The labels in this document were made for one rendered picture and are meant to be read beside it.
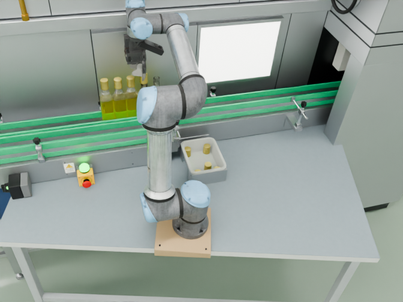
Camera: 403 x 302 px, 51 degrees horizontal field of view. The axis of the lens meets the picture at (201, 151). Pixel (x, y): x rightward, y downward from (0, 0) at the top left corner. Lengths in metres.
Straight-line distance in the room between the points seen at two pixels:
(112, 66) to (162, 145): 0.69
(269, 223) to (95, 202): 0.77
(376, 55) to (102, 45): 1.21
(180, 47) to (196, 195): 0.54
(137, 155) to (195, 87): 0.70
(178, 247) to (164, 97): 0.65
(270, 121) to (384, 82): 0.58
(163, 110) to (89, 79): 0.79
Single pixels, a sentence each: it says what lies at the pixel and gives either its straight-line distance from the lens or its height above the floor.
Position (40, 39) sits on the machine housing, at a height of 1.30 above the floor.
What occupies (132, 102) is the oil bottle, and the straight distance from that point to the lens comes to 1.97.
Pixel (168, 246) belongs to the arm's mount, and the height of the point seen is 0.79.
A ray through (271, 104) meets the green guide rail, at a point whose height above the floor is 0.93.
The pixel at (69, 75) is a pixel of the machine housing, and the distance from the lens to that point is 2.07.
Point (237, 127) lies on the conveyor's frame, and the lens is 2.20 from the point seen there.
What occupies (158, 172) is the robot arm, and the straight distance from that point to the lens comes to 1.50.
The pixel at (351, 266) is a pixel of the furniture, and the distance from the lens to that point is 2.06.
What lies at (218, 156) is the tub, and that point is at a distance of 2.03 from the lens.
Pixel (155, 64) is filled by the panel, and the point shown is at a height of 1.14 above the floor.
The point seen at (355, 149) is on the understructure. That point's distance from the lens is 2.47.
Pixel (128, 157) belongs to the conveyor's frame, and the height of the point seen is 0.83.
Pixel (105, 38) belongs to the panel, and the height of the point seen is 1.29.
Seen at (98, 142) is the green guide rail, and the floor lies 0.92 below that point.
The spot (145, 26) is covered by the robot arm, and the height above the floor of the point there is 1.48.
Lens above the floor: 2.24
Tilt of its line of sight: 44 degrees down
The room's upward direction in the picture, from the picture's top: 5 degrees clockwise
